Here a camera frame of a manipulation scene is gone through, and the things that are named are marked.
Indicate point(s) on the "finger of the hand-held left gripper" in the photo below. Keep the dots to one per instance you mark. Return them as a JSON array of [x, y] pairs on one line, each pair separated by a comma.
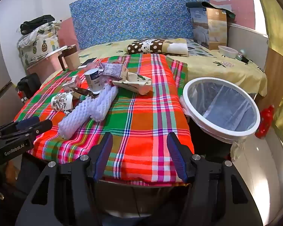
[[28, 122], [41, 126]]

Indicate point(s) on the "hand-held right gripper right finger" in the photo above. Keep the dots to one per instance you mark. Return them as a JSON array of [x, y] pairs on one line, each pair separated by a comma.
[[176, 157]]

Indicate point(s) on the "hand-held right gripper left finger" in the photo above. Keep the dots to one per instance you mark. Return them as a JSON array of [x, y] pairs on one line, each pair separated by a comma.
[[103, 155]]

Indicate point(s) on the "patterned paper cup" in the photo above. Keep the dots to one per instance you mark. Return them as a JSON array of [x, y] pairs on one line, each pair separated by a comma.
[[61, 101]]

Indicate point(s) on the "white foam fruit net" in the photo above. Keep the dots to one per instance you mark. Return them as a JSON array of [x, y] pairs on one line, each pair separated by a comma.
[[106, 101], [73, 120]]

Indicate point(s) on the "small red white box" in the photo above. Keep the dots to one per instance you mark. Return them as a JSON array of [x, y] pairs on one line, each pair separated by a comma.
[[70, 83]]

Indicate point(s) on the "white round trash bin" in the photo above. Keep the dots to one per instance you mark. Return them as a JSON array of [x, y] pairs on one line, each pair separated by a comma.
[[226, 136]]

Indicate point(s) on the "clear bin liner bag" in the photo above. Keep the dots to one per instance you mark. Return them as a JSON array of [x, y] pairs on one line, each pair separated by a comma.
[[226, 108]]

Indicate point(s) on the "white cylindrical cup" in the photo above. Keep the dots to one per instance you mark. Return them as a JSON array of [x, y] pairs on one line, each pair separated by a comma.
[[94, 80]]

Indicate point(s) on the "cream leaf print pouch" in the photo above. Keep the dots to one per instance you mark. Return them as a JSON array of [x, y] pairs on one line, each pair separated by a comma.
[[134, 83]]

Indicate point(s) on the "purple box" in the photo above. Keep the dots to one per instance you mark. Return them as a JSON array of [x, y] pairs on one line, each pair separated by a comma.
[[112, 70]]

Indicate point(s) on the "black backpack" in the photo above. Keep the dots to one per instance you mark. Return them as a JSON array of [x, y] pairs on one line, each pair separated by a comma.
[[28, 84]]

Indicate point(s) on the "plaid blanket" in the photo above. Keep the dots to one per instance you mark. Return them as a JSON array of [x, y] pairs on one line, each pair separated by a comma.
[[136, 122]]

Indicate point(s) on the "pink cabinet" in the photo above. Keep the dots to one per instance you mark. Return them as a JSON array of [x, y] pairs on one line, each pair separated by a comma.
[[42, 68]]

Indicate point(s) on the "white phone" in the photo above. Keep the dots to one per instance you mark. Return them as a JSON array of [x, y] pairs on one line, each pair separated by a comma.
[[85, 63]]

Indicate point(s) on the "pineapple print bag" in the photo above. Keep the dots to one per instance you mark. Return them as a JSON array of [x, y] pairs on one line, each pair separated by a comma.
[[37, 44]]

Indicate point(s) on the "red detergent bottle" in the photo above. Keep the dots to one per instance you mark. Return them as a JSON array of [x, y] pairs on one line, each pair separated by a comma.
[[264, 122]]

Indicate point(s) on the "bed with yellow sheet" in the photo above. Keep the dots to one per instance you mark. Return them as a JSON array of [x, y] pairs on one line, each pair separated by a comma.
[[226, 73]]

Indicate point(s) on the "black bag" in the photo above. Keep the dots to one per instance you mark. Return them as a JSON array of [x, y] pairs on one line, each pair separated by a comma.
[[35, 23]]

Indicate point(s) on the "leaf print cloth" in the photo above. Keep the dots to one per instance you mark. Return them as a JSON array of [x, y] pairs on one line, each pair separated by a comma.
[[200, 49]]

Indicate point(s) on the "brown polka dot pillow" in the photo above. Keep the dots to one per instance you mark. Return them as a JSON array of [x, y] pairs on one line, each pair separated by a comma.
[[136, 47]]

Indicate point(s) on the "white plastic bowl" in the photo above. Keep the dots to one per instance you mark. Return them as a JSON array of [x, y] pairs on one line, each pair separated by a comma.
[[227, 51]]

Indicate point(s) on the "black face mask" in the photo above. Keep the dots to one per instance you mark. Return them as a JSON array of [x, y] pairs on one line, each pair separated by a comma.
[[246, 60]]

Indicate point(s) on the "small green bottle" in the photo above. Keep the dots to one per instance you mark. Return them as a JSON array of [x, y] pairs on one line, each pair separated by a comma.
[[241, 55]]

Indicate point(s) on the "wooden panel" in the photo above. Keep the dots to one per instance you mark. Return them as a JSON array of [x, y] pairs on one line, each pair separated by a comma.
[[276, 70]]

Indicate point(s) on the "cardboard bedding box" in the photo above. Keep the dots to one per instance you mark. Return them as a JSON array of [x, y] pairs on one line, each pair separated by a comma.
[[214, 28]]

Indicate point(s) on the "white bed board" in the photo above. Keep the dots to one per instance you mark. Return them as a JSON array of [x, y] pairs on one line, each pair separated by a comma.
[[247, 42]]

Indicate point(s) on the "blue floral headboard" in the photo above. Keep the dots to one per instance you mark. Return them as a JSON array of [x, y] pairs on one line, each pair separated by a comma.
[[132, 16]]

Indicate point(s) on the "dark flat bag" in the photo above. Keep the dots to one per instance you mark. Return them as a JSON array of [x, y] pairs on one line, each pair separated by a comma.
[[195, 4]]

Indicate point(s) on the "yellow curtain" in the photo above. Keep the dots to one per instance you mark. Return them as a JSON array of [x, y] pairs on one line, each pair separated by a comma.
[[280, 28]]

